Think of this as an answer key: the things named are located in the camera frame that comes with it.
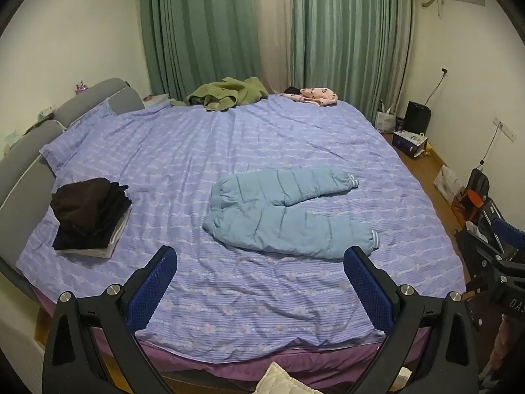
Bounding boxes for white wall cable duct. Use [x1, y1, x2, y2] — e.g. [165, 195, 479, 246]
[492, 117, 518, 141]

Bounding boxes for olive green garment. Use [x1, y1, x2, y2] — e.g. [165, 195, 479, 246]
[170, 77, 269, 111]

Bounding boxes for light blue padded pants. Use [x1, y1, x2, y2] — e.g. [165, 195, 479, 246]
[203, 165, 379, 260]

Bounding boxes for bed with purple sheet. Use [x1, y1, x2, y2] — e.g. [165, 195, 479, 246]
[0, 78, 468, 382]

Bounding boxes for white tote bag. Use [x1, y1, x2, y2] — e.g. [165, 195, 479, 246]
[375, 100, 398, 133]

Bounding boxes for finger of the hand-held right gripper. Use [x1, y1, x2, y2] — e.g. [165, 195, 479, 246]
[478, 199, 525, 255]
[455, 224, 503, 282]

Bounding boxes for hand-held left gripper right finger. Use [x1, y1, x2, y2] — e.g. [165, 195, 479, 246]
[343, 245, 480, 394]

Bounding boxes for pink patterned garment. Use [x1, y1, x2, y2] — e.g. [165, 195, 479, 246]
[281, 87, 339, 107]

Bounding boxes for person's leg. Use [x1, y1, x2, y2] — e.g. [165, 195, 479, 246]
[478, 314, 519, 384]

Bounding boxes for stack of dark folded clothes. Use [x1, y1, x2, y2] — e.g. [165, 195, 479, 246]
[50, 177, 134, 259]

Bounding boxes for light green curtain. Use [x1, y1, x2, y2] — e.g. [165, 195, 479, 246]
[289, 0, 413, 121]

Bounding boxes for white quilted cushion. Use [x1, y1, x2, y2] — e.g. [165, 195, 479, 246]
[256, 362, 304, 394]

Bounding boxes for white plastic bag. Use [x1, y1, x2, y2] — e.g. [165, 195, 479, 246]
[434, 164, 464, 206]

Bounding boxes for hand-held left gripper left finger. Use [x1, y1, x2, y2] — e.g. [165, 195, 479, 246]
[42, 245, 181, 394]

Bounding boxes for grey padded headboard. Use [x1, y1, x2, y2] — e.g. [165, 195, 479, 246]
[0, 78, 146, 288]

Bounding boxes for beige sheer curtain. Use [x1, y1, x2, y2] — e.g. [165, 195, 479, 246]
[248, 0, 294, 93]

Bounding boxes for blue cardboard box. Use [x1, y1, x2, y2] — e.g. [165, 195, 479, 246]
[391, 130, 428, 159]

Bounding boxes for purple patterned pillow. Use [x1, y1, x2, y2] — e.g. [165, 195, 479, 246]
[39, 98, 124, 173]

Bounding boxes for black floor heater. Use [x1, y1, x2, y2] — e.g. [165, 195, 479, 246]
[404, 101, 432, 137]

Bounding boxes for white ribbed panel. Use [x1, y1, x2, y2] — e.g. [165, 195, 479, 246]
[0, 316, 46, 394]

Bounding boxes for black plug cable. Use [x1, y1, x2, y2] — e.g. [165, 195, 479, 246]
[424, 67, 449, 105]

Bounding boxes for dark green curtain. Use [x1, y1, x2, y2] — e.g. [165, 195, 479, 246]
[138, 0, 263, 101]

